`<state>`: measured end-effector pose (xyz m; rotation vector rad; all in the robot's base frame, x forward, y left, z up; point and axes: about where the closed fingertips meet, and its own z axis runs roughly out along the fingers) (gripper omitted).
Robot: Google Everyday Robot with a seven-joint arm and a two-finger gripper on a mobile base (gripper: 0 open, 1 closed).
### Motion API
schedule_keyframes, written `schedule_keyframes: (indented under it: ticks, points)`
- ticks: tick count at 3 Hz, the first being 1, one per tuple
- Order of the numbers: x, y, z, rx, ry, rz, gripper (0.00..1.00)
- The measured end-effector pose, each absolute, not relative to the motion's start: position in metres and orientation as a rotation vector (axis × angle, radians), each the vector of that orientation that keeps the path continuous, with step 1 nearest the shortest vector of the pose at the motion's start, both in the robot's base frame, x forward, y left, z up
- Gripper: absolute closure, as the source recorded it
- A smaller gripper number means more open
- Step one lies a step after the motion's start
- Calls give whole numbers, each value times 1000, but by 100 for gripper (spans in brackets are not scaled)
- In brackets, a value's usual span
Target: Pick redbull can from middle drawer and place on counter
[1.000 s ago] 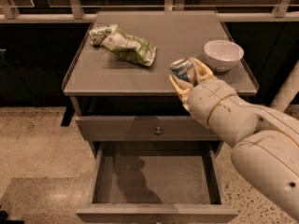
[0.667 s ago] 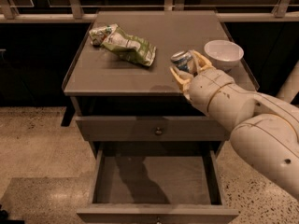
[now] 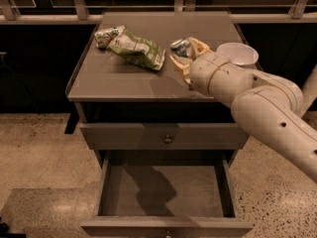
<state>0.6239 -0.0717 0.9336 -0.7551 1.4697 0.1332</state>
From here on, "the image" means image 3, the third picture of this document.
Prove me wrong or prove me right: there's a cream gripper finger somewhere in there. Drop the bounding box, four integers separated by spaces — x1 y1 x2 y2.
188 37 211 59
169 54 182 76

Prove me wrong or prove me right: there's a blue redbull can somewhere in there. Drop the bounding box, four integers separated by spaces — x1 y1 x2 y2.
170 39 193 59

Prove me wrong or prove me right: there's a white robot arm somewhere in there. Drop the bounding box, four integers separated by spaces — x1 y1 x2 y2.
169 37 317 181

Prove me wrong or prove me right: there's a brass top drawer knob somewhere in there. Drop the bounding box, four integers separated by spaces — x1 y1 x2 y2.
164 135 173 144

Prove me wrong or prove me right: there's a grey drawer cabinet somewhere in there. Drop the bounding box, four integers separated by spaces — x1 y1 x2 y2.
64 11 275 238

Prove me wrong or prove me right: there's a grey top drawer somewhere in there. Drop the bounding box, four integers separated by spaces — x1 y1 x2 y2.
80 123 249 150

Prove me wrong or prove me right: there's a grey open middle drawer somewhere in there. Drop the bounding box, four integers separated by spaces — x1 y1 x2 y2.
81 160 253 238

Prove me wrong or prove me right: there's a white ceramic bowl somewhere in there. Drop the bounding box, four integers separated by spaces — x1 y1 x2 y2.
217 43 259 66

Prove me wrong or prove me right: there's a green chip bag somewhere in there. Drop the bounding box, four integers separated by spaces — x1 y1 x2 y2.
94 25 165 71

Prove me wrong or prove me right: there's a metal window railing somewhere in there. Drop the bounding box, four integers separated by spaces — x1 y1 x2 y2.
0 0 317 24

